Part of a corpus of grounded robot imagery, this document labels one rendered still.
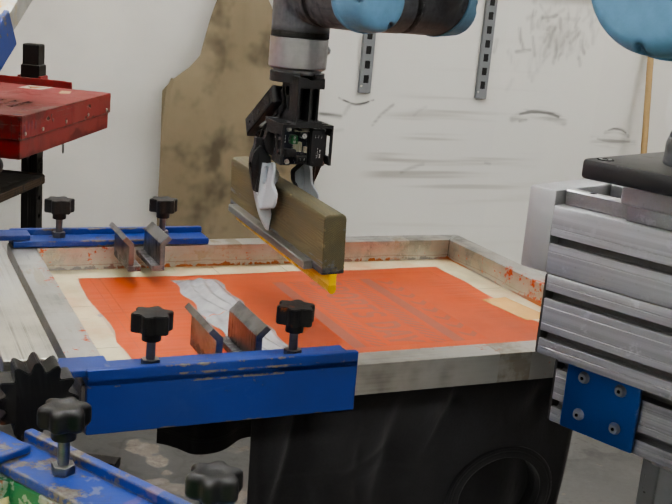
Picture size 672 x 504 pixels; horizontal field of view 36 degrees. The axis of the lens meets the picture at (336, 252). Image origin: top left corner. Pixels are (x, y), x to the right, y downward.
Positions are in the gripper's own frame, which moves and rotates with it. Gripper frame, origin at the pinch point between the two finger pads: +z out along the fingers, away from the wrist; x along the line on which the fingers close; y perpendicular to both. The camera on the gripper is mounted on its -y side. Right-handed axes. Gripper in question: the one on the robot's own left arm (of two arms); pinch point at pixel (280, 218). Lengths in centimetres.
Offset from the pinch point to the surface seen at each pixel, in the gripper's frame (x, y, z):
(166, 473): 26, -141, 108
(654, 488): 62, 13, 42
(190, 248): -4.7, -25.6, 10.6
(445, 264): 40.2, -22.0, 13.6
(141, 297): -16.1, -10.4, 13.6
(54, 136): -13, -103, 5
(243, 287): 0.1, -13.3, 13.6
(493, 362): 17.2, 28.9, 11.4
